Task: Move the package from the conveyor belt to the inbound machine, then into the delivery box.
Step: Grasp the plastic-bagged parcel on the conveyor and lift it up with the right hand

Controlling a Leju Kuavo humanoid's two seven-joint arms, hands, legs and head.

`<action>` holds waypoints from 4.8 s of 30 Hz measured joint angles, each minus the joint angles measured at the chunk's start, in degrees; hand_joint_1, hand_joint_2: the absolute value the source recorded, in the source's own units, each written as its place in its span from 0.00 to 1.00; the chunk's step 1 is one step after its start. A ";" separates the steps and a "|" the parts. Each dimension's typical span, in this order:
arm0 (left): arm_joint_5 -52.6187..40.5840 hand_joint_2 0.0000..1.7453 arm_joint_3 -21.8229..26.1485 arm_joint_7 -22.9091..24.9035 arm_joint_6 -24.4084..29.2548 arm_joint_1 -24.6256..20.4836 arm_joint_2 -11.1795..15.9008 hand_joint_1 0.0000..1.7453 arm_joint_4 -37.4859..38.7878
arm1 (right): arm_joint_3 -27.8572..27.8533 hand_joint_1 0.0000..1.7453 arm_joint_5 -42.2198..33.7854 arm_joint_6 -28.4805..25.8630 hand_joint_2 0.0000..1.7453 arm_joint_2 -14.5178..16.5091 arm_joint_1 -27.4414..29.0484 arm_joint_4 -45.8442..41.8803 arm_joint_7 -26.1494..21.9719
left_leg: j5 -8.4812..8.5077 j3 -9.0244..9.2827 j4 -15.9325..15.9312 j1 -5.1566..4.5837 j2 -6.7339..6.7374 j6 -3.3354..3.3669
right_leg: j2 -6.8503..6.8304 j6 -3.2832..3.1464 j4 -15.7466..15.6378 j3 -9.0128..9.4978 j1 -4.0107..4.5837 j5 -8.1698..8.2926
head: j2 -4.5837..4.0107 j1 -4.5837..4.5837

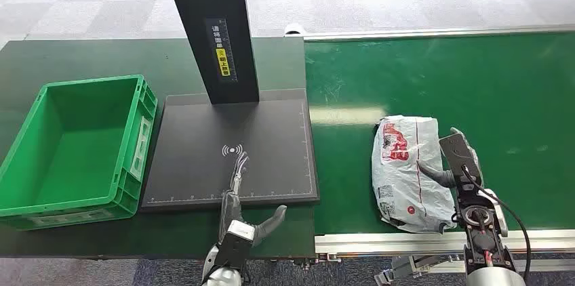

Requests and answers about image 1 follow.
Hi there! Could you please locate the grey plastic courier package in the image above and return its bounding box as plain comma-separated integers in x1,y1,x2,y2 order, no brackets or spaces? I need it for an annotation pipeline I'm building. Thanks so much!
371,115,458,234

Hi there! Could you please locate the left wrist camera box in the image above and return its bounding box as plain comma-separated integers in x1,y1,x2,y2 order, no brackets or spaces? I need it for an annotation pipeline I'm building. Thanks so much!
215,220,256,271

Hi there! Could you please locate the green plastic crate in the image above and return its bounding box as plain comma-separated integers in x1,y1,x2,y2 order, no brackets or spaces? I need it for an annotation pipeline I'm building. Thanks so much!
0,75,159,231

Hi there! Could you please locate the black inbound scanner machine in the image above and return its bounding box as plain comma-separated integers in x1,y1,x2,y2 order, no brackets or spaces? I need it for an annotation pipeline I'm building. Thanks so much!
140,0,321,213

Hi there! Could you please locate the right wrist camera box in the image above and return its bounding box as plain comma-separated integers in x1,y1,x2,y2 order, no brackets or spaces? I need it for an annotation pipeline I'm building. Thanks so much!
483,188,509,238

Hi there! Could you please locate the white round cap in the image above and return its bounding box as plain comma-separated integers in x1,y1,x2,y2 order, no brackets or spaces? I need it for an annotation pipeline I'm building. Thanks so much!
283,22,306,37

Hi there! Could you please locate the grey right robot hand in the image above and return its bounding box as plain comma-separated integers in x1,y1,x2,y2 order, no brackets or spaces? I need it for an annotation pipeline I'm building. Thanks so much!
418,127,485,188

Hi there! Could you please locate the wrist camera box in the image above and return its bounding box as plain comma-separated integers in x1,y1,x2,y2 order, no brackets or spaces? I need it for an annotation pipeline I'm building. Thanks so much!
483,188,509,238
215,220,256,271

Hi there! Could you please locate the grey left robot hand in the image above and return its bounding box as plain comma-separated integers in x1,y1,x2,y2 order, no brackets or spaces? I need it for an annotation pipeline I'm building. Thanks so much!
218,152,288,247

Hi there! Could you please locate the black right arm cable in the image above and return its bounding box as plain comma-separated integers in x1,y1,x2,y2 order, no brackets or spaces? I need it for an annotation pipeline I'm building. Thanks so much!
460,165,532,281

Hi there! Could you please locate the green conveyor belt, aluminium frame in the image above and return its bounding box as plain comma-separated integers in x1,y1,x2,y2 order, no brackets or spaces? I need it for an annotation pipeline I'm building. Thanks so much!
304,23,575,271

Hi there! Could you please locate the grey metal conveyor bracket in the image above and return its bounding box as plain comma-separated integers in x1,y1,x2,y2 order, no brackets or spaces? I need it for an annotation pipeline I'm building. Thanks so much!
374,254,468,286

